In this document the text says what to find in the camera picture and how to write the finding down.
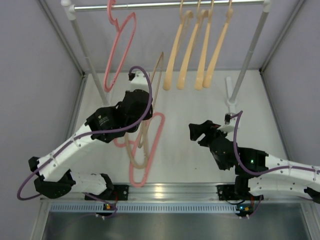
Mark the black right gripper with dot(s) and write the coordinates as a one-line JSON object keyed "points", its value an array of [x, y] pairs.
{"points": [[197, 130]]}

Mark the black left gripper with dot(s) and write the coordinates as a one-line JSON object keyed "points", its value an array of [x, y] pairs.
{"points": [[148, 114]]}

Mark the pink thick hanger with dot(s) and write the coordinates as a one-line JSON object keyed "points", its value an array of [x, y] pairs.
{"points": [[119, 30], [137, 143]]}

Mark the cream hanger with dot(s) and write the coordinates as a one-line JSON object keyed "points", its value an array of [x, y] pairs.
{"points": [[185, 18], [200, 15], [212, 65], [202, 61]]}

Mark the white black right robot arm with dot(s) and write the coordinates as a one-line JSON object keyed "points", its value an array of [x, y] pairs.
{"points": [[258, 173]]}

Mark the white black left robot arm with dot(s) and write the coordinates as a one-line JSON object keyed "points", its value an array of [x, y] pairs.
{"points": [[55, 178]]}

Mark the white right rack foot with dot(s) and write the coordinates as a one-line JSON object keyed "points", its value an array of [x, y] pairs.
{"points": [[232, 92]]}

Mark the silver horizontal rack bar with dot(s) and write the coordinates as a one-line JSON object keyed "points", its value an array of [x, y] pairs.
{"points": [[164, 5]]}

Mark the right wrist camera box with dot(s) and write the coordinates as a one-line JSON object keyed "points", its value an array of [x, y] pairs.
{"points": [[229, 122]]}

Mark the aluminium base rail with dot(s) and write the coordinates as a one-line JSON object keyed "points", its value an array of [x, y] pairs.
{"points": [[150, 191]]}

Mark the grey slotted cable duct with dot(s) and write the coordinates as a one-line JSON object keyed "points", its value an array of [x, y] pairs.
{"points": [[99, 207]]}

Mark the aluminium right corner frame post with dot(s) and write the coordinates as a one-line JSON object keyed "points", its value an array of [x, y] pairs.
{"points": [[290, 20]]}

